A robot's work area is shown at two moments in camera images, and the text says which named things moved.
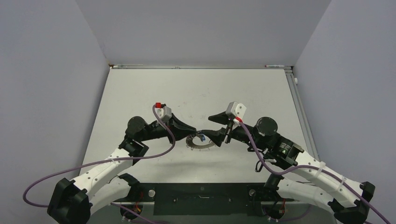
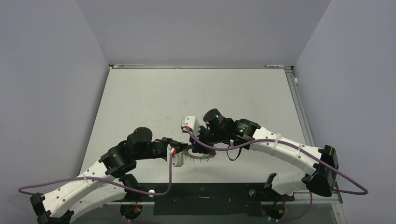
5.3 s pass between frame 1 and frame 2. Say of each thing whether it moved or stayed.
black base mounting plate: stayed
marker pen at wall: stayed
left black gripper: moved
